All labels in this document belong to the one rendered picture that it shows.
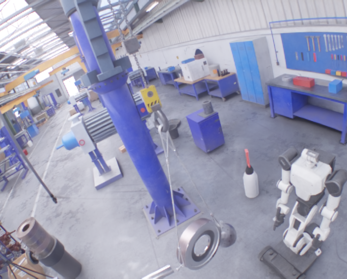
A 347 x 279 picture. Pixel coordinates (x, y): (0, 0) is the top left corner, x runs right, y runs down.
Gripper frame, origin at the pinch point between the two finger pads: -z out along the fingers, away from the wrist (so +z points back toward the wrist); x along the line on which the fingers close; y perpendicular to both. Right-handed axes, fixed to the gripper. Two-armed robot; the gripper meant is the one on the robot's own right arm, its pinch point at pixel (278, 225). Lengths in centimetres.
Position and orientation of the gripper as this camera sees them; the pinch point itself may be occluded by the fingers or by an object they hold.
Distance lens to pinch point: 211.1
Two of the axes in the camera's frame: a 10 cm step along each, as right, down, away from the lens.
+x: -9.0, 2.8, -3.4
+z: -1.4, -9.1, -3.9
